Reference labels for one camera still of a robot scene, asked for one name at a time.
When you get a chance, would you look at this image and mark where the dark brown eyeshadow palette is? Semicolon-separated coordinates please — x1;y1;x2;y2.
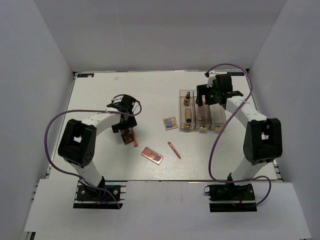
120;128;135;145

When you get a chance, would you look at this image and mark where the brown nude eyeshadow palette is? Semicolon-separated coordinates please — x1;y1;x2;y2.
197;103;207;122

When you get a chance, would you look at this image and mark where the pink lip gloss tube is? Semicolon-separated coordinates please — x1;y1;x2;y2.
131;127;139;148

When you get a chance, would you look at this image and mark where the foundation bottle with black cap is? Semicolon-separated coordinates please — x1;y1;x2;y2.
183;91;191;106

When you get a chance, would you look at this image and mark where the beige foundation tube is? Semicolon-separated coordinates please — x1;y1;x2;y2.
184;108;192;123

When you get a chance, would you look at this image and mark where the rose gold blush palette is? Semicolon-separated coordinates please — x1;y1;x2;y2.
141;147;164;165

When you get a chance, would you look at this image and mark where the colourful glitter eyeshadow palette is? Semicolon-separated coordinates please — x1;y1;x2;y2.
163;116;179;131

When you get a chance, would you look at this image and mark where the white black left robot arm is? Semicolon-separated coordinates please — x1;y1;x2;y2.
58;94;142;200

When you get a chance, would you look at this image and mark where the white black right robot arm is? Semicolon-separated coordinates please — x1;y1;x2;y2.
195;72;283;200

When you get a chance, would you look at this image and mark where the smoky acrylic tray middle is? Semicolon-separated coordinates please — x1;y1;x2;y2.
193;89;212;131

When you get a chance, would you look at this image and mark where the smoky acrylic tray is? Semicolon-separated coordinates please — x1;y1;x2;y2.
209;104;227;132
193;89;212;131
179;89;196;130

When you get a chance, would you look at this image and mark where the smoky acrylic tray right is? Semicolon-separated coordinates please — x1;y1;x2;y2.
209;104;227;132

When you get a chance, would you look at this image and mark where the smoky acrylic tray left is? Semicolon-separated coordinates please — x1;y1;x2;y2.
179;89;196;130

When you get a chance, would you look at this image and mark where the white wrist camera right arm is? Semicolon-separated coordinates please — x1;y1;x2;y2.
206;75;216;88

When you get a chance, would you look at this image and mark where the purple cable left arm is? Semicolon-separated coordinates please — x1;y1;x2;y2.
44;94;143;210

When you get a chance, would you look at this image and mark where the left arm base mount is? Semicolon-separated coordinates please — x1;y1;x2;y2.
73;181;128;210

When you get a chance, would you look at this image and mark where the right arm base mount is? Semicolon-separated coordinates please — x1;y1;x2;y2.
203;183;257;213

